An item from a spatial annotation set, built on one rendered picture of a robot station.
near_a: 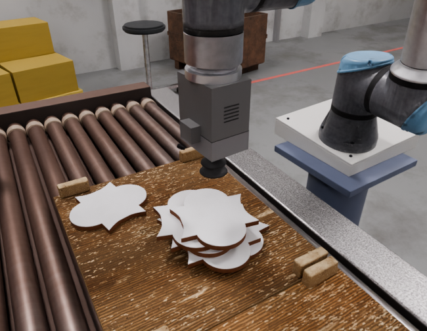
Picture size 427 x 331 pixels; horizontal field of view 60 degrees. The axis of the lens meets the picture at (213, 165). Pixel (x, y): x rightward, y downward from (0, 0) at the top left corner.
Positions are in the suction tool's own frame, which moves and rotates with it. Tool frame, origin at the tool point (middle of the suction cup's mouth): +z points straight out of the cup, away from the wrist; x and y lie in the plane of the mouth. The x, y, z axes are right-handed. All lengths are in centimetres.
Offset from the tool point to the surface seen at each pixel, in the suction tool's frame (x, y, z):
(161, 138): 11.4, -41.2, 15.8
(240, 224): 2.0, 4.7, 8.5
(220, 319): -8.4, 13.9, 13.5
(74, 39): 85, -401, 68
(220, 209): 1.7, -0.4, 8.5
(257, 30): 255, -285, 59
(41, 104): -11, -75, 12
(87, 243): -18.5, -10.7, 13.5
